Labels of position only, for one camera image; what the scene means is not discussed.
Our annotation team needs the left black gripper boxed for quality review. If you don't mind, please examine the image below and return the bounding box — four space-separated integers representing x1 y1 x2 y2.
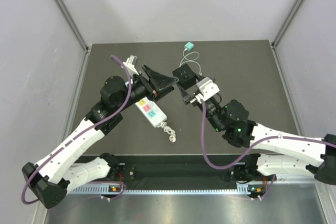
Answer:
116 65 179 112

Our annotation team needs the black cube adapter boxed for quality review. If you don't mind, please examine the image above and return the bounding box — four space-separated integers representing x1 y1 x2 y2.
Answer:
172 64 200 90

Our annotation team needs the white power strip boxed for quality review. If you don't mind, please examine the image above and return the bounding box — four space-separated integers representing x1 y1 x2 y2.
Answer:
128 97 167 127

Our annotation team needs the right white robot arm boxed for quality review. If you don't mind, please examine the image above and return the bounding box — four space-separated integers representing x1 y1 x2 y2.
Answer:
173 69 335 185

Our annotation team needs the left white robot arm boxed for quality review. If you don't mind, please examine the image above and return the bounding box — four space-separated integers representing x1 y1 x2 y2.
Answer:
22 65 178 209

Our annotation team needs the teal charger block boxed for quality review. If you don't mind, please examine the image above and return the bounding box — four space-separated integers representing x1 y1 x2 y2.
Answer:
184 42 194 51

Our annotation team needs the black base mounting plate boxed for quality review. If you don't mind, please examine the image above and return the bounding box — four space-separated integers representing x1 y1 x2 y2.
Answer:
112 155 278 189

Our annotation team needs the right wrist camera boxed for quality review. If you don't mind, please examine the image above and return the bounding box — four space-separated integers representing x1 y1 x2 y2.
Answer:
190 81 219 104

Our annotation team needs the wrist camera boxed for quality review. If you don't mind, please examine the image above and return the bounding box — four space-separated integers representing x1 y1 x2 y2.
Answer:
121 55 139 76
190 81 219 104

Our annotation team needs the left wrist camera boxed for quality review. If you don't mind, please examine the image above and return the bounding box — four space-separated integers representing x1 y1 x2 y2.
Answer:
121 55 139 76

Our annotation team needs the white power strip cord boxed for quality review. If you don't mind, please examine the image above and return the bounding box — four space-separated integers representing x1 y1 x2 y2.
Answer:
160 121 177 143

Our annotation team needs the grey slotted cable duct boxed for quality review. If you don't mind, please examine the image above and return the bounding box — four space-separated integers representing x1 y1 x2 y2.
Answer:
64 183 266 195

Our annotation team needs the left aluminium frame post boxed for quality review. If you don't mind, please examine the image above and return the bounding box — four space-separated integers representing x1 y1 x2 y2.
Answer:
39 0 90 51

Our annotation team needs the aluminium frame post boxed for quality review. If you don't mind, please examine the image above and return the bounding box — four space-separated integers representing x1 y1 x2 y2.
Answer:
271 0 321 48
39 0 90 51

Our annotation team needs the right aluminium frame post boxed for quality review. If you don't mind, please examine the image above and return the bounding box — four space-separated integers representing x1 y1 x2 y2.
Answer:
271 0 321 48

